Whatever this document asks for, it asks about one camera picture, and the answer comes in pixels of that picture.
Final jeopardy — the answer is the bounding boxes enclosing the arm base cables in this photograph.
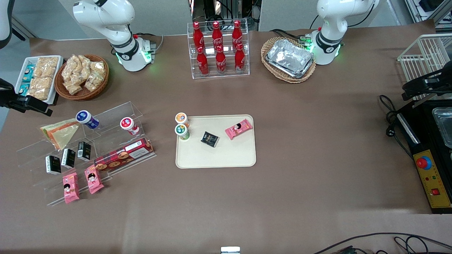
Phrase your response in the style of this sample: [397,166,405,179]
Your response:
[269,28,315,47]
[133,33,164,54]

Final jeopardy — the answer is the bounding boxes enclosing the aluminium foil container stack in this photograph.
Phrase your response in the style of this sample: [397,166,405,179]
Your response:
[266,39,315,78]

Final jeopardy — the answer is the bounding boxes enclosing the white rectangular dish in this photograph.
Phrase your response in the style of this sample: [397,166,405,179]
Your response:
[15,56,64,105]

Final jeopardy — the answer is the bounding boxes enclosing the white wire rack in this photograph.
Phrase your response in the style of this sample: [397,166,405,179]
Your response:
[397,34,452,103]

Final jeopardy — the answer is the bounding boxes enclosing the red tartan shortbread box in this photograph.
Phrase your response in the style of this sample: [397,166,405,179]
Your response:
[94,138,155,171]

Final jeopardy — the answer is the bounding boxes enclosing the clear acrylic stepped display stand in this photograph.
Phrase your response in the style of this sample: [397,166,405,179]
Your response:
[16,102,157,206]

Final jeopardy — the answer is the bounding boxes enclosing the red cola bottle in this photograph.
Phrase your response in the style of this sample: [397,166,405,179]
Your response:
[192,22,205,50]
[196,46,209,75]
[234,43,246,73]
[212,21,224,50]
[215,45,227,74]
[232,20,244,48]

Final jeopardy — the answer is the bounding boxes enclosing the blue-lid cup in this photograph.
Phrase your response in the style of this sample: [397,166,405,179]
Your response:
[76,110,100,129]

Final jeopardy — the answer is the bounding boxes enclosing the light wicker basket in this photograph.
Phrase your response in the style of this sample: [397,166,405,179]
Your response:
[261,37,316,84]

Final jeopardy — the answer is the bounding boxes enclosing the black equipment rack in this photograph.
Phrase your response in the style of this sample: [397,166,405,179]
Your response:
[190,0,262,31]

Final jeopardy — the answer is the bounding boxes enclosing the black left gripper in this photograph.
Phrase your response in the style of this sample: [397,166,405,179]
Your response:
[402,69,452,101]

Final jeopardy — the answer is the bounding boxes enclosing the aluminium frame shelf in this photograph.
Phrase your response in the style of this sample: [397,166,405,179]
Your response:
[404,0,452,34]

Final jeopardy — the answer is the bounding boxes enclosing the black snack packet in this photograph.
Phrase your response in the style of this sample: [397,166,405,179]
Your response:
[201,131,219,147]

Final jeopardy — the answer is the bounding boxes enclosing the red-lid cup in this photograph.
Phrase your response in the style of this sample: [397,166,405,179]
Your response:
[120,117,140,136]

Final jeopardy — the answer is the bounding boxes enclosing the black power cable with plug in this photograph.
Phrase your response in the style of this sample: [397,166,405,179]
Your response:
[379,95,414,160]

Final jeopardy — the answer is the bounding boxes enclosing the red emergency stop button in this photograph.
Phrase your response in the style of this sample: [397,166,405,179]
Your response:
[416,155,433,170]

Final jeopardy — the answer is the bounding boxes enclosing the black cable bundle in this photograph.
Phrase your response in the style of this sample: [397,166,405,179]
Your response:
[313,232,452,254]

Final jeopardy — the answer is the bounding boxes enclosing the beige cracker packet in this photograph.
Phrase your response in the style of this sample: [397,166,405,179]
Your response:
[35,56,59,79]
[28,77,53,101]

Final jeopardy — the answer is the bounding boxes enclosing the shiny metal food container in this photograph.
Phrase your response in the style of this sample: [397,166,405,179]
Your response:
[432,107,452,149]

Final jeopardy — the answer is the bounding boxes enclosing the clear acrylic bottle rack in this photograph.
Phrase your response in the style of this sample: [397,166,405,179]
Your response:
[187,22,250,79]

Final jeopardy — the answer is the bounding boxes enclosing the beige plastic tray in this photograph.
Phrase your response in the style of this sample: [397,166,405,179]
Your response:
[176,114,256,169]

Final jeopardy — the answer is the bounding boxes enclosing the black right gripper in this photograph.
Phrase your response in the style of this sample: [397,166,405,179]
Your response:
[0,78,53,116]

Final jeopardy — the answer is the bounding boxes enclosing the black sealing machine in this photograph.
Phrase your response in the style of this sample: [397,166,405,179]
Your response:
[395,99,452,214]

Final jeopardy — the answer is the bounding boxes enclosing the silver machine handle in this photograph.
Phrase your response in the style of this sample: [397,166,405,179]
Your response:
[397,113,421,144]

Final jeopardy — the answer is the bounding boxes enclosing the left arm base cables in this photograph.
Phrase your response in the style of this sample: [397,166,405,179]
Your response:
[269,28,315,47]

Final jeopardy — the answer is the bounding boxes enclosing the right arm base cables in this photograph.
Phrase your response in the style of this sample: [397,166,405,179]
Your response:
[133,33,164,54]

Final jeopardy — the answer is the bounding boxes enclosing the plastic-wrapped triangle sandwich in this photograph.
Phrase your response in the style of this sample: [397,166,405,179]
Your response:
[40,118,81,150]

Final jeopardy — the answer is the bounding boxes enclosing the green-lid cup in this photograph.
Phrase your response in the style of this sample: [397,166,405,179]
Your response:
[174,124,190,141]

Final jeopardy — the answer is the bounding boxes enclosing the small black box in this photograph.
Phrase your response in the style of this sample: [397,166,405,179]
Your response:
[77,141,91,161]
[45,155,61,175]
[61,149,76,168]

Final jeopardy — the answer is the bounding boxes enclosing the dark brown wicker basket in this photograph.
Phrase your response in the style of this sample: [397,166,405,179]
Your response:
[54,54,109,101]

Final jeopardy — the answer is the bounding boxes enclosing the pink cartoon snack packet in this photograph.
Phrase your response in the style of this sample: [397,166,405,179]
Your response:
[225,119,253,140]
[84,165,105,194]
[63,172,80,204]

